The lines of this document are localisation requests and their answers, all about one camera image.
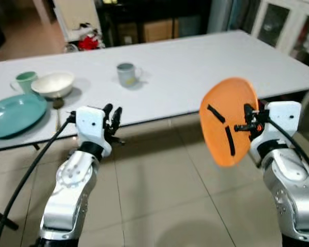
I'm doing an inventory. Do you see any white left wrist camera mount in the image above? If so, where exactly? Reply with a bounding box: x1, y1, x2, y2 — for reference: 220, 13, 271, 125
75, 106, 114, 151

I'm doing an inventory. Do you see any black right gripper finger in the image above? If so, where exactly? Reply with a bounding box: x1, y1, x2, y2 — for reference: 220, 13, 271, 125
224, 126, 237, 157
207, 104, 227, 125

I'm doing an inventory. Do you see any grey mug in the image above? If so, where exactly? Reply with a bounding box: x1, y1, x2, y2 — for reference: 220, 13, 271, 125
116, 62, 143, 89

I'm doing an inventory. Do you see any green cup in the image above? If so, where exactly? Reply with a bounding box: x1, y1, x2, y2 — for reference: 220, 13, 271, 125
10, 71, 39, 95

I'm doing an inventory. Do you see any golden spoon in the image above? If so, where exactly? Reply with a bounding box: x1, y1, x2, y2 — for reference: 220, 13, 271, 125
52, 97, 65, 132

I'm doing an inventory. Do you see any red cloth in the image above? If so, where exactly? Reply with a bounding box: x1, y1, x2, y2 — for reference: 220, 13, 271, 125
77, 34, 101, 51

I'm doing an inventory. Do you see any white glass door cabinet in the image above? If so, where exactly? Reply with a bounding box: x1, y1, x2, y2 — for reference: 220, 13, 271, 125
251, 0, 309, 70

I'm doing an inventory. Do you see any black shelf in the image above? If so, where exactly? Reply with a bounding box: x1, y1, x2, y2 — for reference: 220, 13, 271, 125
100, 0, 212, 48

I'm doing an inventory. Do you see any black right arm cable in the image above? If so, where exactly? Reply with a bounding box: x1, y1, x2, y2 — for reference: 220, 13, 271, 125
255, 114, 309, 183

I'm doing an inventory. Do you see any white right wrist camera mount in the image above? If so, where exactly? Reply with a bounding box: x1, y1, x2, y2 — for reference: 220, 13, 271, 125
249, 101, 302, 156

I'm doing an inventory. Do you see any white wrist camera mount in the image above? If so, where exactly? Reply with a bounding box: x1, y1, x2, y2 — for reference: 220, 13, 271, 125
75, 106, 114, 151
249, 101, 302, 156

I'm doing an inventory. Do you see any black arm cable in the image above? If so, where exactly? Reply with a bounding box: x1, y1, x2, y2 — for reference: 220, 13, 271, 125
255, 114, 309, 183
0, 115, 78, 247

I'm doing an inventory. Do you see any white bowl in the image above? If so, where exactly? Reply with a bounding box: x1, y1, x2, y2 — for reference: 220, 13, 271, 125
30, 71, 76, 100

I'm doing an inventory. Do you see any white stand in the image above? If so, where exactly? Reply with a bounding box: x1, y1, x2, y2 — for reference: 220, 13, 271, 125
51, 0, 101, 43

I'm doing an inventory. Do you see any orange plate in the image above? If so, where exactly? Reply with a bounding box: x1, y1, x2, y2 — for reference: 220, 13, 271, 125
199, 77, 260, 167

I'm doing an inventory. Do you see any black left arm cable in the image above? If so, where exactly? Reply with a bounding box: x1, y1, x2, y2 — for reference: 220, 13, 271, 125
0, 115, 78, 247

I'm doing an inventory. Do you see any teal plate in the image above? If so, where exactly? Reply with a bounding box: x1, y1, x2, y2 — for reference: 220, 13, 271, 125
0, 93, 48, 140

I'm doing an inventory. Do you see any black table leg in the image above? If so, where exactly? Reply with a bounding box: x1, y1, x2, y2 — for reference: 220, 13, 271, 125
0, 205, 19, 231

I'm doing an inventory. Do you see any brown cardboard box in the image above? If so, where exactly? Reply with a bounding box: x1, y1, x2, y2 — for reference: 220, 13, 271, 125
143, 19, 179, 43

